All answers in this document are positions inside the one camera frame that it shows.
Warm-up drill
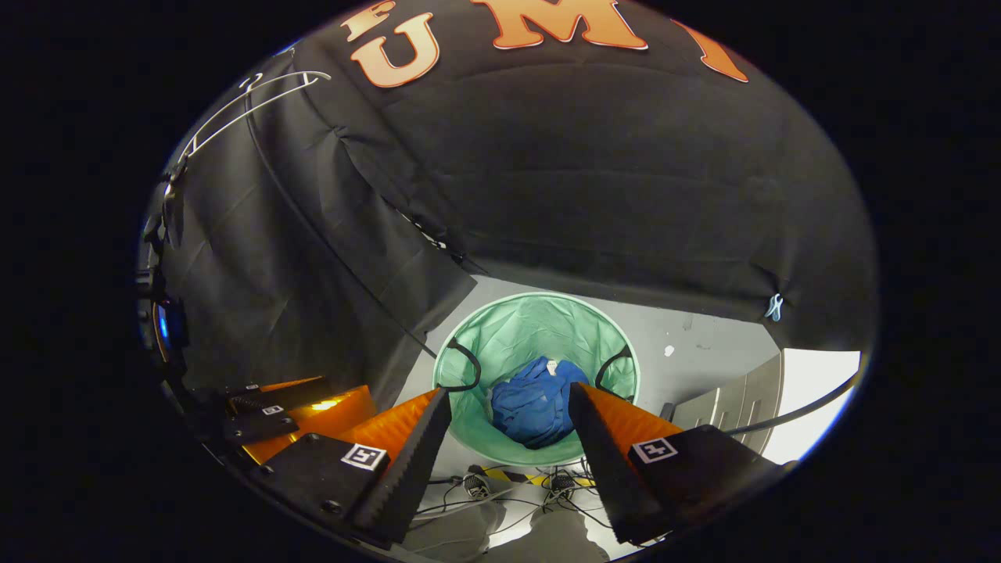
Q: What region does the black backdrop cloth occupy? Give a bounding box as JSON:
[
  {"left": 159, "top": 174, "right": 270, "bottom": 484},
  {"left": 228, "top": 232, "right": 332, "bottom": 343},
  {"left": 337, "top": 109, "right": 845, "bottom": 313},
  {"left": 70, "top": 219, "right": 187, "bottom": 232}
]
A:
[{"left": 145, "top": 0, "right": 881, "bottom": 392}]

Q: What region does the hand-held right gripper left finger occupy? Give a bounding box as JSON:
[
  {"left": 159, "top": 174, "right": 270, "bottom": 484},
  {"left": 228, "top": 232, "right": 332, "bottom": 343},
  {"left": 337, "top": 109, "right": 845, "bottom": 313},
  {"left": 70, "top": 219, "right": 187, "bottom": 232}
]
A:
[{"left": 249, "top": 387, "right": 454, "bottom": 550}]

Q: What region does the black clothes rack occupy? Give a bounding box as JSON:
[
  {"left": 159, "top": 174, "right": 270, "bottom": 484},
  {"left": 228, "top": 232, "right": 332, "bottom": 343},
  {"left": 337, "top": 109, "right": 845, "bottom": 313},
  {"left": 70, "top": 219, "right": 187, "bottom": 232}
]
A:
[{"left": 244, "top": 98, "right": 861, "bottom": 435}]

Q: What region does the blue corduroy shirt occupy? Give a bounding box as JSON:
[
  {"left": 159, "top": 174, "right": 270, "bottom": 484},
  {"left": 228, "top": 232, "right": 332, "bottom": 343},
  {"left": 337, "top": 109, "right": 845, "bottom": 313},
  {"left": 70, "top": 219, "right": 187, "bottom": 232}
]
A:
[{"left": 489, "top": 357, "right": 591, "bottom": 450}]

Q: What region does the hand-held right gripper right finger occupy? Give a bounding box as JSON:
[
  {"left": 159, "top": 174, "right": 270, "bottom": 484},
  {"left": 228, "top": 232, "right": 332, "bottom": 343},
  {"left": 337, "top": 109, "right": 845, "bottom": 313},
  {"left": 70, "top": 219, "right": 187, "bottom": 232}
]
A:
[{"left": 569, "top": 382, "right": 795, "bottom": 546}]

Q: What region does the person's leg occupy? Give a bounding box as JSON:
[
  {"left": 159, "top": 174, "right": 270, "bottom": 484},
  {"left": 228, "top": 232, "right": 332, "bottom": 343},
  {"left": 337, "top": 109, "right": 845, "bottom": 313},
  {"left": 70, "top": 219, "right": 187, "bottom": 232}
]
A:
[
  {"left": 489, "top": 508, "right": 612, "bottom": 563},
  {"left": 403, "top": 500, "right": 509, "bottom": 563}
]

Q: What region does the person's right leg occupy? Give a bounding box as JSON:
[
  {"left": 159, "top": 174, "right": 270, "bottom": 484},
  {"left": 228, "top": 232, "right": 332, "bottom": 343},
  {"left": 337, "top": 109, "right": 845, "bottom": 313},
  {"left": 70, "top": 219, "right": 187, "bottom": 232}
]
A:
[{"left": 489, "top": 508, "right": 612, "bottom": 563}]

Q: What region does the green laundry hamper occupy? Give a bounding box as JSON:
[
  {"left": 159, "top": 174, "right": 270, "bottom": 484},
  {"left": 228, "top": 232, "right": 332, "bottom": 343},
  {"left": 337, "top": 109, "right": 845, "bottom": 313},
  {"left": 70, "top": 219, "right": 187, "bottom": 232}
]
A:
[{"left": 432, "top": 292, "right": 642, "bottom": 468}]

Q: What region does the person's left leg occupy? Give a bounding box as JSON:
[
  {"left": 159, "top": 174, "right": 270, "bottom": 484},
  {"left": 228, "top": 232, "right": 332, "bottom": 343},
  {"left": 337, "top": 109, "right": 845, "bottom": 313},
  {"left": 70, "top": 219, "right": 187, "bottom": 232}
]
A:
[{"left": 403, "top": 500, "right": 509, "bottom": 563}]

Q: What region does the white plastic hanger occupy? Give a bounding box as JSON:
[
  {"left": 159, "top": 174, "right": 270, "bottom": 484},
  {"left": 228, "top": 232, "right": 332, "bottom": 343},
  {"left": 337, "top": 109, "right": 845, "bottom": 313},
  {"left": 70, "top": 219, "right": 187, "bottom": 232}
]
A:
[{"left": 176, "top": 70, "right": 333, "bottom": 169}]

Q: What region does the tangle of black cables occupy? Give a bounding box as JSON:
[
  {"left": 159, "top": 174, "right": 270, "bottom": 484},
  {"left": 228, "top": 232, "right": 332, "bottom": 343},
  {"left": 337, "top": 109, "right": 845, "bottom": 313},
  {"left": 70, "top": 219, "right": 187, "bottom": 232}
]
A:
[{"left": 414, "top": 461, "right": 603, "bottom": 540}]

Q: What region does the yellow black floor tape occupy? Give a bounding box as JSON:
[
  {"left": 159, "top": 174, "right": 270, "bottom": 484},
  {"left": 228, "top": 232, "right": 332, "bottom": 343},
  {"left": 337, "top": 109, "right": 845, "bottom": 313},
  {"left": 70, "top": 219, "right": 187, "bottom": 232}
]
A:
[{"left": 479, "top": 466, "right": 597, "bottom": 487}]

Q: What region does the white cabinet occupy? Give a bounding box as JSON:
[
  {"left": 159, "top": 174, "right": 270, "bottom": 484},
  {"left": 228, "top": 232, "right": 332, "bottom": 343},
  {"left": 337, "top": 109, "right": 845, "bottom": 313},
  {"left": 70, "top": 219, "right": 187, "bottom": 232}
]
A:
[{"left": 671, "top": 353, "right": 785, "bottom": 456}]

